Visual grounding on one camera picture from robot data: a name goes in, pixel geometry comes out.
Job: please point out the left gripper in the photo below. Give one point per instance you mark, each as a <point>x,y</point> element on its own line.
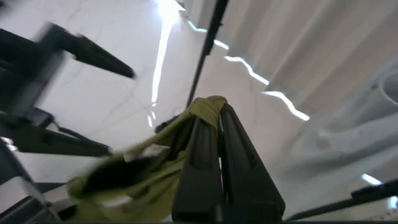
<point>21,74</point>

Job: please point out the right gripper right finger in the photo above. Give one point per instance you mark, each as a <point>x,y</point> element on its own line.
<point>248,186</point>

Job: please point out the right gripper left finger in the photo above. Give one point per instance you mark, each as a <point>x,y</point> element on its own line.
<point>199,180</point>

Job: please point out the green garment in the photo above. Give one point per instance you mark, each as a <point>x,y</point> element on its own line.
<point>149,186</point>

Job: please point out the white curtain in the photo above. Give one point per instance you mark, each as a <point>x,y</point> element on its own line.
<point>311,37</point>

